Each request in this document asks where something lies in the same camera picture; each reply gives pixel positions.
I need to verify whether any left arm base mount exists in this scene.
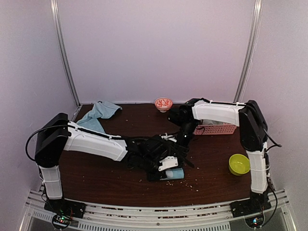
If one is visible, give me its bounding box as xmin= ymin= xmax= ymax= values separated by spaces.
xmin=44 ymin=200 xmax=86 ymax=218

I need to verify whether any right aluminium frame post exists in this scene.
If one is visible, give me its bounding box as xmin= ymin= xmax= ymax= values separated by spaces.
xmin=233 ymin=0 xmax=263 ymax=103

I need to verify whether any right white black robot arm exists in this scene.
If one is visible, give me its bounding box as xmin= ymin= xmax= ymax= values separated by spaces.
xmin=168 ymin=98 xmax=272 ymax=213

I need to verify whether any left aluminium frame post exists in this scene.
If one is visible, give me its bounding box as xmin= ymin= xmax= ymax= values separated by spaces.
xmin=50 ymin=0 xmax=81 ymax=107

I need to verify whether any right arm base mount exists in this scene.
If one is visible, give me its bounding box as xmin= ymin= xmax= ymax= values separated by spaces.
xmin=230 ymin=199 xmax=271 ymax=218

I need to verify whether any lime green bowl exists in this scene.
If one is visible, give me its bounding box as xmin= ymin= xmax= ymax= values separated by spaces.
xmin=229 ymin=154 xmax=250 ymax=176

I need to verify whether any plain light blue towel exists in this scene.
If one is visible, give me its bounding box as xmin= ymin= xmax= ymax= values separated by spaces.
xmin=76 ymin=101 xmax=122 ymax=133

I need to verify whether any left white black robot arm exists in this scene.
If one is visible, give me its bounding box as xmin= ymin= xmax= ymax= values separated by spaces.
xmin=26 ymin=113 xmax=180 ymax=214

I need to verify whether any front aluminium rail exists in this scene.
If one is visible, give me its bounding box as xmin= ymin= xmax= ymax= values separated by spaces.
xmin=17 ymin=190 xmax=298 ymax=231

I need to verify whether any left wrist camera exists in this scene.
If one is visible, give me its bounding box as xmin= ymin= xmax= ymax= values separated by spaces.
xmin=158 ymin=156 xmax=178 ymax=171

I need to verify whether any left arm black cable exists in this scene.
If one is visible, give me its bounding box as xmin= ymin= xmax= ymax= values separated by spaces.
xmin=26 ymin=125 xmax=70 ymax=162

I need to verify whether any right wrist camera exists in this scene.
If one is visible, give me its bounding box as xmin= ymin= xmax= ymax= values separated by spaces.
xmin=160 ymin=133 xmax=177 ymax=142

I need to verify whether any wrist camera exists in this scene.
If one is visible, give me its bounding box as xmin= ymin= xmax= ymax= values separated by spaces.
xmin=160 ymin=133 xmax=177 ymax=142
xmin=158 ymin=156 xmax=178 ymax=171

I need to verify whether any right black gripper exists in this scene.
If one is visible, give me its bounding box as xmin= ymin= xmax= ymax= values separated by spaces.
xmin=171 ymin=119 xmax=199 ymax=160

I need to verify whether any aluminium frame post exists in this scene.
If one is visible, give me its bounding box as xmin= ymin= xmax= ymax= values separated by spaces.
xmin=233 ymin=0 xmax=263 ymax=103
xmin=50 ymin=0 xmax=81 ymax=107

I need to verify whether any pink plastic basket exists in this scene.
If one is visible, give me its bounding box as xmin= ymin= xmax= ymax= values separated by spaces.
xmin=194 ymin=123 xmax=237 ymax=135

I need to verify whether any orange patterned ceramic bowl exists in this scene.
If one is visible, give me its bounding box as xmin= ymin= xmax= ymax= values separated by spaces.
xmin=154 ymin=97 xmax=173 ymax=113

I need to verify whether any blue polka dot towel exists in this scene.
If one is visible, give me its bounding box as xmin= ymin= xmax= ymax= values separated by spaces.
xmin=166 ymin=168 xmax=184 ymax=180

